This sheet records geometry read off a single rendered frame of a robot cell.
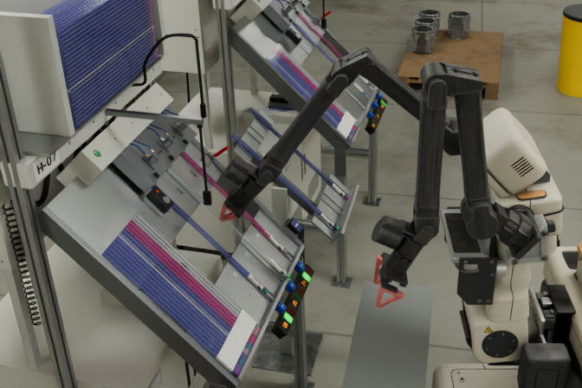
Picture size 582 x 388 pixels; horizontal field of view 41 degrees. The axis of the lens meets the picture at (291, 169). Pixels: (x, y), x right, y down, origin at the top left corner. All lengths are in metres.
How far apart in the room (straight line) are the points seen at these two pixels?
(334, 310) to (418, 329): 1.05
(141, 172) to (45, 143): 0.36
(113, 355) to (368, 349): 0.79
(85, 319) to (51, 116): 0.85
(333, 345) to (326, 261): 0.60
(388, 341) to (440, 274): 1.33
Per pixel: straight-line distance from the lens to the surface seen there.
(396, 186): 4.49
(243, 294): 2.43
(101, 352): 2.56
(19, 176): 2.05
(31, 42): 2.04
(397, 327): 2.59
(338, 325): 3.50
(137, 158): 2.36
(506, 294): 2.29
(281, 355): 3.35
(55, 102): 2.07
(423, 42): 5.97
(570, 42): 5.65
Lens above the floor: 2.29
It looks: 29 degrees down
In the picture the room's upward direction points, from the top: 2 degrees counter-clockwise
